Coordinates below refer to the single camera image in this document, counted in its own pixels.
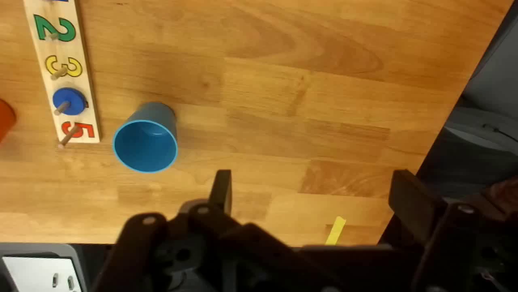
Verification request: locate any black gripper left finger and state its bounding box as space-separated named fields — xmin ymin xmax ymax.
xmin=90 ymin=168 xmax=304 ymax=292

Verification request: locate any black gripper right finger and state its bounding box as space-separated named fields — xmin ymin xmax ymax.
xmin=378 ymin=168 xmax=518 ymax=292

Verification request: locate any blue plastic cup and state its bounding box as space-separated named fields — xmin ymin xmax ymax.
xmin=110 ymin=100 xmax=181 ymax=175

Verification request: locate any orange plastic cup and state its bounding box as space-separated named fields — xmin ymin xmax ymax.
xmin=0 ymin=97 xmax=17 ymax=144

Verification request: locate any dark grey office chair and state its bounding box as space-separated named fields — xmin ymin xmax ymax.
xmin=417 ymin=4 xmax=518 ymax=199

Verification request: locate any yellow tape strip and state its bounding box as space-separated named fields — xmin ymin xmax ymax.
xmin=323 ymin=214 xmax=348 ymax=246

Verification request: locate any grey white device box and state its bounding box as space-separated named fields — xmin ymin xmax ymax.
xmin=0 ymin=241 xmax=89 ymax=292

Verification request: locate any wooden number puzzle board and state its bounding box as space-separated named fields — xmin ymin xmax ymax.
xmin=21 ymin=0 xmax=102 ymax=147

